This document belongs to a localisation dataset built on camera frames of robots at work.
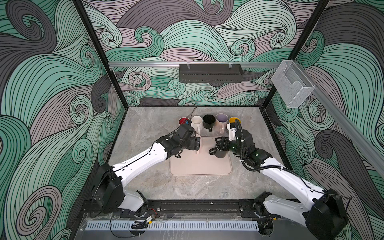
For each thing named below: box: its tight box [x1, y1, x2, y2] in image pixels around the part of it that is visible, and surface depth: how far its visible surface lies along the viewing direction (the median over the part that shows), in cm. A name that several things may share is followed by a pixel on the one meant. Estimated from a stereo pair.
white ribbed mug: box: [191, 115, 203, 135], surface depth 103 cm
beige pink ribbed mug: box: [214, 113, 229, 136], surface depth 103 cm
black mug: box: [208, 147, 227, 159], surface depth 92 cm
